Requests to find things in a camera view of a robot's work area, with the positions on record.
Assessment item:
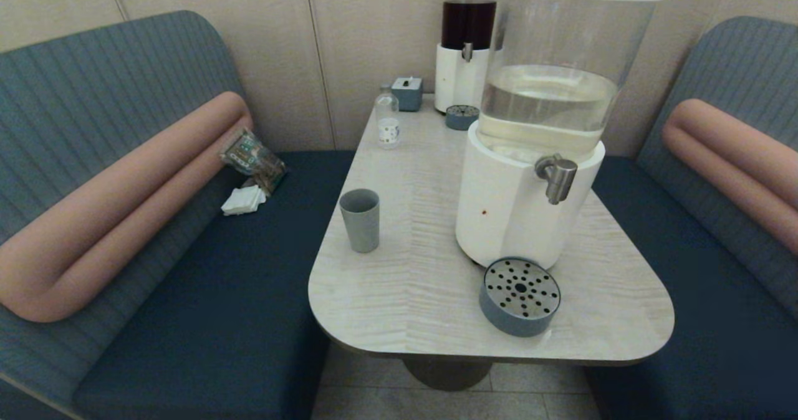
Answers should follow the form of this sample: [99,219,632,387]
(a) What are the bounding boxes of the grey plastic cup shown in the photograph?
[339,188,380,254]

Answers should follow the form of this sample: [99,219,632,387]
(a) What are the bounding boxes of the steel water dispenser tap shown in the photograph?
[534,153,578,206]

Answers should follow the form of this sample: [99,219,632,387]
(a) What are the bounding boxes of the clear glass bottle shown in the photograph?
[375,84,400,150]

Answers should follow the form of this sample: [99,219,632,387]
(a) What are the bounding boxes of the small blue perforated drip tray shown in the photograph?
[445,104,480,131]

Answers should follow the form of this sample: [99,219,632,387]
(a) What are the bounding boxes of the blue-grey tissue box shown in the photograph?
[392,76,424,112]

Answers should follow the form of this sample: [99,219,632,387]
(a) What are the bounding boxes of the clear water dispenser white base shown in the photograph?
[455,0,667,270]

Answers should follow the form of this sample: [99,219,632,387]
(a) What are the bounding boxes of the dark juice dispenser white base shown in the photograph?
[434,0,503,114]

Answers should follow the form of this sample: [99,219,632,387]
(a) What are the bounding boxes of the clear snack packet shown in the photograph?
[219,127,289,196]

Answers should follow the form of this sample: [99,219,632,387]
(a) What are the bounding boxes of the white paper napkins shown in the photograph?
[221,185,267,216]

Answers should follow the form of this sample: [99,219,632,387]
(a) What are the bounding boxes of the large blue perforated drip tray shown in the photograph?
[478,257,561,338]

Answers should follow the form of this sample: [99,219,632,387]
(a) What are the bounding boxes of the pink sofa bolster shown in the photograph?
[0,91,253,323]
[662,98,798,255]

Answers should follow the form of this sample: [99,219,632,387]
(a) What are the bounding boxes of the grey-blue ribbed sofa backrest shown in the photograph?
[0,10,250,420]
[636,15,798,318]

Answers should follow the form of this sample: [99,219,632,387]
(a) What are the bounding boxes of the round table pedestal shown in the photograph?
[402,356,493,391]

